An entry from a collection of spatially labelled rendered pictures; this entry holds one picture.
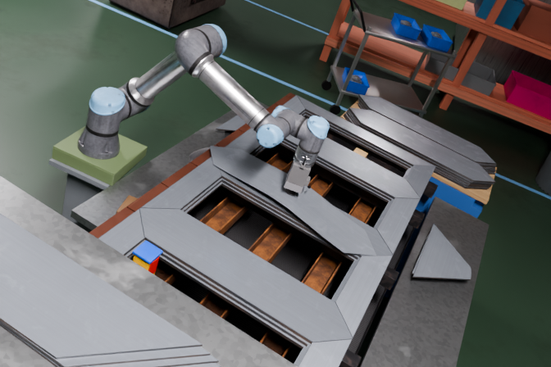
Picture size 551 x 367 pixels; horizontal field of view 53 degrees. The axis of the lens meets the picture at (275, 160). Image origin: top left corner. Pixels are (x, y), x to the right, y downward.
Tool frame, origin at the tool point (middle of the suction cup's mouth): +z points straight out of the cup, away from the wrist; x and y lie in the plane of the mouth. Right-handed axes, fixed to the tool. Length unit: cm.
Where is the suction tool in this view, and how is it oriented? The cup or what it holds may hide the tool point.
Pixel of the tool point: (289, 194)
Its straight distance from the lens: 200.2
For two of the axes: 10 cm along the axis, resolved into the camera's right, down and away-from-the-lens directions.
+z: -3.1, 7.9, 5.3
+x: -9.4, -3.5, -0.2
